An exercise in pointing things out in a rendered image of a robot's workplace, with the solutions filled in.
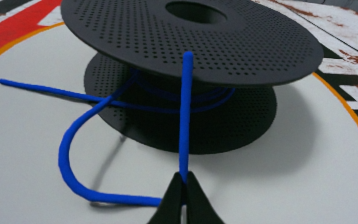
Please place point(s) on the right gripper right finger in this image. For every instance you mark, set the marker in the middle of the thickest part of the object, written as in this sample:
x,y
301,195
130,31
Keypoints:
x,y
198,207

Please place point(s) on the orange painted ring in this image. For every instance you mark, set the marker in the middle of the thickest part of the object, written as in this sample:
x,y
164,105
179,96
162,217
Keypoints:
x,y
14,42

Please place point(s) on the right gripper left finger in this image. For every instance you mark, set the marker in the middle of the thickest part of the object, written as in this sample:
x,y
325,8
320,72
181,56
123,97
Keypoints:
x,y
169,210

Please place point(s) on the blue wire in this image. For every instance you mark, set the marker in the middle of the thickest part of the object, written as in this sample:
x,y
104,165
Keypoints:
x,y
185,98

